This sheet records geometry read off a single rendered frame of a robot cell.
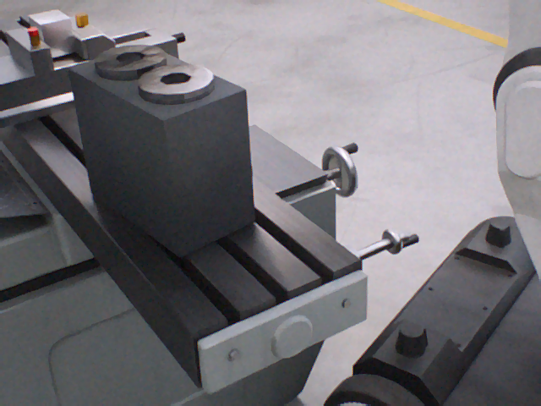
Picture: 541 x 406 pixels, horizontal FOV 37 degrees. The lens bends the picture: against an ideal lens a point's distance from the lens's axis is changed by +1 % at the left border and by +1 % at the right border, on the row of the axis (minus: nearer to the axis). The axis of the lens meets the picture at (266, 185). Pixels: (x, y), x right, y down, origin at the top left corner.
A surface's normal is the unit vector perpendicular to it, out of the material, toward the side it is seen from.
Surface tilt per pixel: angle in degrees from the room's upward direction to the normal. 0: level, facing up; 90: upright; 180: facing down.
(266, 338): 90
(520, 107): 90
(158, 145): 90
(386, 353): 0
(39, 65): 90
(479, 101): 0
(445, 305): 0
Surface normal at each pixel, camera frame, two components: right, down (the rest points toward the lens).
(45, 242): 0.53, 0.40
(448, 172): -0.05, -0.86
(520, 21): -0.58, 0.43
